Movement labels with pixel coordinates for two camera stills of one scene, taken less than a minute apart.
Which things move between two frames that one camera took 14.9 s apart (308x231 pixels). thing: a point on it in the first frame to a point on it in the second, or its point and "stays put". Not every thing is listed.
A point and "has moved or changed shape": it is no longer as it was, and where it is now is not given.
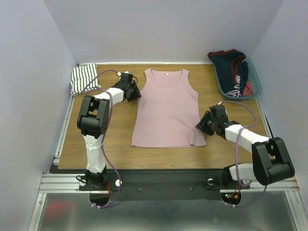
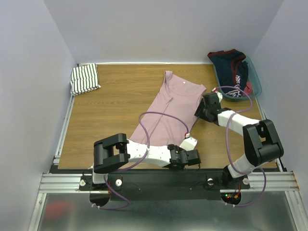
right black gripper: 205,122 to 202,110
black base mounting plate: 161,185 stays put
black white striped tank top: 84,78 stays put
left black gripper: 137,94 to 180,149
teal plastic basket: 253,78 stays put
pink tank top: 167,112 has moved or changed shape
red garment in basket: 248,89 stays put
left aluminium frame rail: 37,212 stays put
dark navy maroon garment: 232,70 stays put
